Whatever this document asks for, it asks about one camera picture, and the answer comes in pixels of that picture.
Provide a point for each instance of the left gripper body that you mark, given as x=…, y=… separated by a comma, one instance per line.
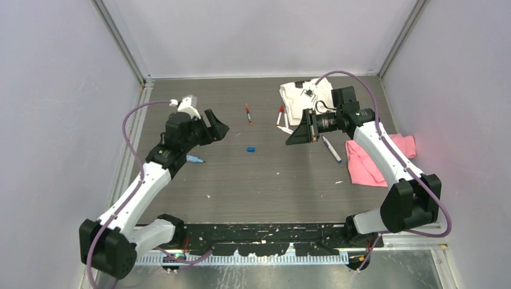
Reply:
x=199, y=133

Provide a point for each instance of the white red marker pen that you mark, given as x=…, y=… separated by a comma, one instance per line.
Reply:
x=279, y=119

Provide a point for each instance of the pink cloth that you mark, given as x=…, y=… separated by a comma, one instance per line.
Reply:
x=363, y=171

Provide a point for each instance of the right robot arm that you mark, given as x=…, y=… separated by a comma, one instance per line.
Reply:
x=412, y=198

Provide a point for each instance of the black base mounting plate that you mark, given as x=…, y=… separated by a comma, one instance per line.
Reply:
x=268, y=239

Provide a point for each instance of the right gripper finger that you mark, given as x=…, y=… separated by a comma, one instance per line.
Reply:
x=306, y=120
x=300, y=135

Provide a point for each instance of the light blue highlighter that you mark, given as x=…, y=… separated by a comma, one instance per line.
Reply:
x=194, y=159

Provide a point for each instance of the orange brown gel pen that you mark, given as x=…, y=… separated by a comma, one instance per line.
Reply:
x=248, y=114

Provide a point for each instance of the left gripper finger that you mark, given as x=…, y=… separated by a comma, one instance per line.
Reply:
x=217, y=132
x=213, y=120

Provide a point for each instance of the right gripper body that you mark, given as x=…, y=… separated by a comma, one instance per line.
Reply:
x=324, y=122

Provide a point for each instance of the white acrylic marker grey tip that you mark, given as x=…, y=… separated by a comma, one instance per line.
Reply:
x=285, y=128

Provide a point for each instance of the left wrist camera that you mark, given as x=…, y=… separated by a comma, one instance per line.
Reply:
x=186, y=105

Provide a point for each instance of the white folded cloth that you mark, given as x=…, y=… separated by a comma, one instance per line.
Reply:
x=294, y=103

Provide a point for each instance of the white blue marker pen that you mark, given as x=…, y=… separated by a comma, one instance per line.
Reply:
x=332, y=150

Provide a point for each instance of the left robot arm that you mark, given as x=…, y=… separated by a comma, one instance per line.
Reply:
x=112, y=243

